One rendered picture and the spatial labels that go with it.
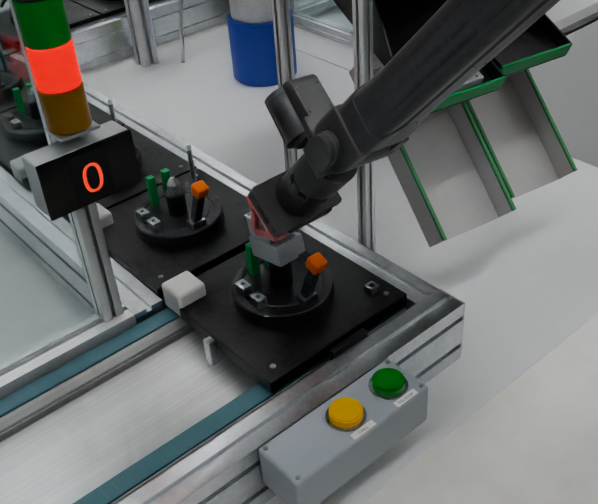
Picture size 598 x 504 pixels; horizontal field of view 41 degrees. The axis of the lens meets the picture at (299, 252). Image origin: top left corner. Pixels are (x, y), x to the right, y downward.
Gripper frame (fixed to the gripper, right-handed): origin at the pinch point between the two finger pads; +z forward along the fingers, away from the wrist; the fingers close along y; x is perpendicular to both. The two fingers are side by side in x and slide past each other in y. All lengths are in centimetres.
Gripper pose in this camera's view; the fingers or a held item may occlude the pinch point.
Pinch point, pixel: (271, 221)
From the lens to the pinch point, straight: 104.6
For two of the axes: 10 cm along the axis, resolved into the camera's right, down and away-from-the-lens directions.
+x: 5.2, 8.5, -0.7
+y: -7.6, 4.3, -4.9
